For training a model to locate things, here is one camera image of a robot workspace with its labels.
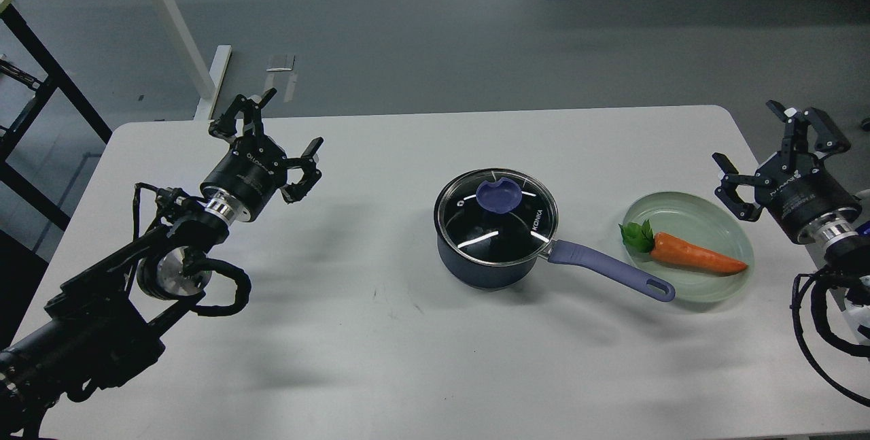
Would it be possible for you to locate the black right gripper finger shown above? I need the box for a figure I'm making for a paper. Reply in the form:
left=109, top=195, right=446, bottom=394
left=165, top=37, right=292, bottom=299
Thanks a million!
left=765, top=100, right=852, bottom=167
left=712, top=152, right=769, bottom=223

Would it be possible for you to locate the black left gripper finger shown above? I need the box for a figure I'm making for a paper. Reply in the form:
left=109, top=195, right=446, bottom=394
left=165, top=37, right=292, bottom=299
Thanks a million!
left=208, top=88, right=277, bottom=148
left=279, top=137, right=324, bottom=204

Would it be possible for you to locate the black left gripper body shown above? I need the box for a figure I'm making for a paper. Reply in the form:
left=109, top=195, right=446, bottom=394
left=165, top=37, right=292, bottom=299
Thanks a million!
left=200, top=135, right=287, bottom=221

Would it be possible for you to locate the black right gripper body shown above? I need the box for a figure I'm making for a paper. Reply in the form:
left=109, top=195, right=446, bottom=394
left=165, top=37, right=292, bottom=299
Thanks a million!
left=755, top=154, right=861, bottom=245

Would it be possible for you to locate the dark blue saucepan purple handle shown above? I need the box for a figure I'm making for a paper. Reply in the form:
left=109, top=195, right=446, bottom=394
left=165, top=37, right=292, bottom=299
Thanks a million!
left=434, top=168, right=676, bottom=303

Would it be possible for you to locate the glass lid purple knob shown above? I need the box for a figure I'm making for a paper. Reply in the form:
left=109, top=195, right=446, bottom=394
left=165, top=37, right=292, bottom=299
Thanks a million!
left=436, top=169, right=559, bottom=267

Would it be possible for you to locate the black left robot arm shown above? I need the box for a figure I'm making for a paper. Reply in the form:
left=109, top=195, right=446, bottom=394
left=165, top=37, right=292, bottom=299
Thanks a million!
left=2, top=88, right=323, bottom=439

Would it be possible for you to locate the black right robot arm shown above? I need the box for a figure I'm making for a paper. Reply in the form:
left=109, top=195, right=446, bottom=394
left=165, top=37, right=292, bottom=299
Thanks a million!
left=712, top=100, right=869, bottom=406

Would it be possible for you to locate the pale green glass plate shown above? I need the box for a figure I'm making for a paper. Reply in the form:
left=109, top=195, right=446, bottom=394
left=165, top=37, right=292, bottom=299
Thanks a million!
left=623, top=192, right=754, bottom=304

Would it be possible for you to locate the orange toy carrot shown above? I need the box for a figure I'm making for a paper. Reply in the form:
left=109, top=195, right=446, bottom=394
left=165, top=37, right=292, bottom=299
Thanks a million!
left=619, top=220, right=748, bottom=275

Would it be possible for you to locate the black metal rack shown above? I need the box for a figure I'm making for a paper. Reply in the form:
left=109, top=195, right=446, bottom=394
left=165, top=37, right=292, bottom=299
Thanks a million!
left=1, top=0, right=112, bottom=231

